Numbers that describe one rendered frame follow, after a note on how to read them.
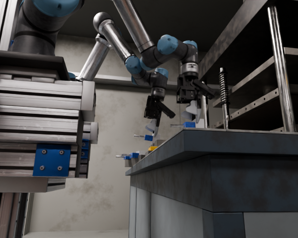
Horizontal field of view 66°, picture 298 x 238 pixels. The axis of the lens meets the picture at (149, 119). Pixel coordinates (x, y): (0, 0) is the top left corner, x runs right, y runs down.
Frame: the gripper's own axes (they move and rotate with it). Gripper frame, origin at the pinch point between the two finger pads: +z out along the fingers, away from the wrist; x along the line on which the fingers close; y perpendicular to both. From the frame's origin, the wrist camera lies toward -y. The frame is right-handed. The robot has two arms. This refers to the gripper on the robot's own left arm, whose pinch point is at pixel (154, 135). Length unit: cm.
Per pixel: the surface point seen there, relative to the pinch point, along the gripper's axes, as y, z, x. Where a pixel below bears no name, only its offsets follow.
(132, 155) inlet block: 8.9, 12.5, -12.7
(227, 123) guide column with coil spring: -72, -28, -72
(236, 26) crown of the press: -55, -99, -42
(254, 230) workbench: -6, 18, 82
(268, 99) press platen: -74, -38, -20
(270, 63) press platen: -73, -64, -21
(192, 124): -9.4, -4.4, 30.7
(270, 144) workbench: -7, 4, 83
